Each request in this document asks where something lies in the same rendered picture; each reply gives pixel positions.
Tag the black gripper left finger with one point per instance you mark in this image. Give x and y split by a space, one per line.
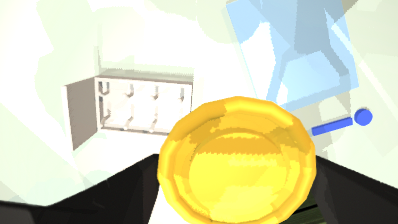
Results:
127 197

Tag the yellow plate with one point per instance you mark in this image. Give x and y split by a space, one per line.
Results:
238 160

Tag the white dish rack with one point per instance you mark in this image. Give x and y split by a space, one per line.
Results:
143 107

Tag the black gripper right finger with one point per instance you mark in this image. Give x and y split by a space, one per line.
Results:
345 196

